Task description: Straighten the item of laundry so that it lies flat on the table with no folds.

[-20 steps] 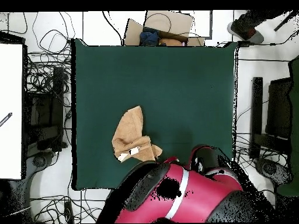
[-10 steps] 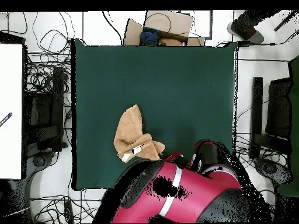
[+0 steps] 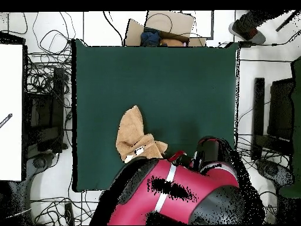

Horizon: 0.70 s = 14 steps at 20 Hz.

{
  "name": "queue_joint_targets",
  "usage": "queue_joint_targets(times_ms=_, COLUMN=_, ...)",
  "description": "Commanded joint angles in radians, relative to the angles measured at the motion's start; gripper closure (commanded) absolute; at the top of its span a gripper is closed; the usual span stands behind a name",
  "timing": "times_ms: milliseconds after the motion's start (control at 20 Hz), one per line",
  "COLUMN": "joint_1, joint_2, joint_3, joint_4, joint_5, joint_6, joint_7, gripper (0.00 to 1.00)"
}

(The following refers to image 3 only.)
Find brown cardboard box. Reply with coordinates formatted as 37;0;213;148
123;10;208;47

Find dark blue cloth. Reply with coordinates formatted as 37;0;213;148
140;27;162;47

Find black pen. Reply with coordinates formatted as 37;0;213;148
0;113;13;129

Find tan terry towel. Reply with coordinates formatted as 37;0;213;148
115;105;168;164

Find black power strip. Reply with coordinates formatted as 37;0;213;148
64;202;75;226

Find black rod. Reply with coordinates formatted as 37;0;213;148
275;9;301;32

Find dark green table cloth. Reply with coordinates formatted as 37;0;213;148
71;38;240;192

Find black cable tangle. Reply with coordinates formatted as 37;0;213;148
23;11;77;95
235;131;292;224

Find dark green cloth cover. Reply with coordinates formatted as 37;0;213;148
278;55;301;198

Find person's foot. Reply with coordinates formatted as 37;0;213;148
228;9;283;45

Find black stand foot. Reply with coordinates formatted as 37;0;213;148
255;158;295;189

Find grey curved stand foot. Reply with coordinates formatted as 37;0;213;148
24;152;59;205

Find black upright bar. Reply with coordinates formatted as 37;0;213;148
251;77;265;161

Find black chair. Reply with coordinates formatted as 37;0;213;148
267;78;295;142

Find orange cloth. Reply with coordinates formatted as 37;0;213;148
159;38;185;47

